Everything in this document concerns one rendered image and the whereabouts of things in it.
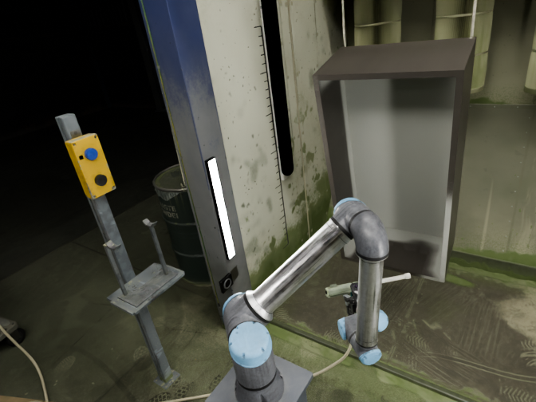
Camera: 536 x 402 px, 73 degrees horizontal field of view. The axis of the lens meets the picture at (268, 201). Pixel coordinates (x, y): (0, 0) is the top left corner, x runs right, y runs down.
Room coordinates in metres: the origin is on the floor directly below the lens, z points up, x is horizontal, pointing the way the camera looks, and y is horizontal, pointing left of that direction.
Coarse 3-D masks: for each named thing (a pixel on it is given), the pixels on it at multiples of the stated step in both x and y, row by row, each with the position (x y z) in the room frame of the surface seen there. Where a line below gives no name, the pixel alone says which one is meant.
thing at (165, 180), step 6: (174, 168) 2.85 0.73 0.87; (162, 174) 2.75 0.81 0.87; (168, 174) 2.75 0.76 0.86; (174, 174) 2.74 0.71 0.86; (180, 174) 2.71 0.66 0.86; (156, 180) 2.64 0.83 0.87; (162, 180) 2.63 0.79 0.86; (168, 180) 2.62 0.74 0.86; (174, 180) 2.60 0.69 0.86; (180, 180) 2.58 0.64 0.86; (162, 186) 2.52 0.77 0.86; (168, 186) 2.51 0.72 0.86; (174, 186) 2.49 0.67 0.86; (180, 186) 2.47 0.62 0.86
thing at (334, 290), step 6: (396, 276) 1.55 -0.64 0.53; (402, 276) 1.54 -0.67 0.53; (408, 276) 1.54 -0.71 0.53; (384, 282) 1.52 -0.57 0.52; (330, 288) 1.49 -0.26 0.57; (336, 288) 1.48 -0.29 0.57; (342, 288) 1.48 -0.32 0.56; (348, 288) 1.48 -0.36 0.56; (330, 294) 1.46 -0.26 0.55; (336, 294) 1.47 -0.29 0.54; (342, 294) 1.47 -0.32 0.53; (348, 294) 1.47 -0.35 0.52; (348, 306) 1.45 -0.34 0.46; (348, 312) 1.44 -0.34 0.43
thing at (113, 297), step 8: (152, 264) 1.63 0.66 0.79; (160, 264) 1.62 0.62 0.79; (144, 272) 1.56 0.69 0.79; (152, 272) 1.55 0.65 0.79; (176, 272) 1.52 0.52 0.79; (136, 280) 1.51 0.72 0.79; (144, 280) 1.50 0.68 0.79; (176, 280) 1.47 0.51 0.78; (128, 288) 1.45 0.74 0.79; (136, 288) 1.44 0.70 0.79; (112, 296) 1.41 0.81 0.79; (152, 296) 1.36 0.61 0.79; (120, 304) 1.34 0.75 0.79; (128, 304) 1.33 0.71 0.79; (144, 304) 1.32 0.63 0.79; (136, 312) 1.27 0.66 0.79
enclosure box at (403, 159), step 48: (384, 48) 1.76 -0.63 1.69; (432, 48) 1.60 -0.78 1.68; (336, 96) 1.88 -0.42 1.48; (384, 96) 1.87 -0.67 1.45; (432, 96) 1.74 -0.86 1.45; (336, 144) 1.86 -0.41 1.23; (384, 144) 1.92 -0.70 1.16; (432, 144) 1.78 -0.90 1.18; (336, 192) 1.83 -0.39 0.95; (384, 192) 1.99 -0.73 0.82; (432, 192) 1.82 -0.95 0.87; (432, 240) 1.83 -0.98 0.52
